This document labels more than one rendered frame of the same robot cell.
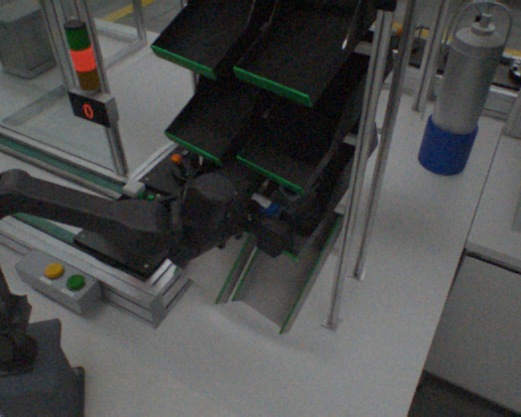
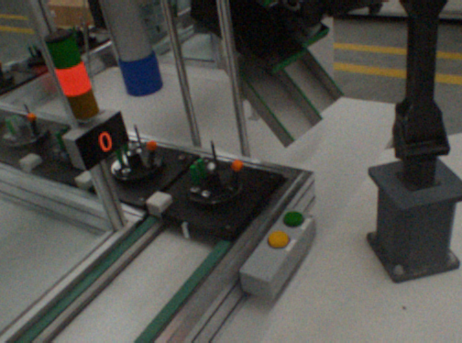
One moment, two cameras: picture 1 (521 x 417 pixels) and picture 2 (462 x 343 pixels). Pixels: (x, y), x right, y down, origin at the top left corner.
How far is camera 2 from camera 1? 1.40 m
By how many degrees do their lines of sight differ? 61
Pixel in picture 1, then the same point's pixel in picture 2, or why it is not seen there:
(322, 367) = (335, 126)
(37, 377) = not seen: hidden behind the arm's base
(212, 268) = (289, 122)
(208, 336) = (317, 173)
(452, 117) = (144, 42)
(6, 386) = (446, 175)
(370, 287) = not seen: hidden behind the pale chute
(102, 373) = (367, 226)
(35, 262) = (264, 261)
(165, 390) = (372, 188)
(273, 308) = (320, 102)
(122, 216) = not seen: outside the picture
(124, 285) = (293, 189)
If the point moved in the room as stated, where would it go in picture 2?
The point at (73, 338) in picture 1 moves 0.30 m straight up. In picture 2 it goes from (333, 255) to (329, 141)
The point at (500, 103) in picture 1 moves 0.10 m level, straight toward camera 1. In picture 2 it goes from (100, 58) to (115, 60)
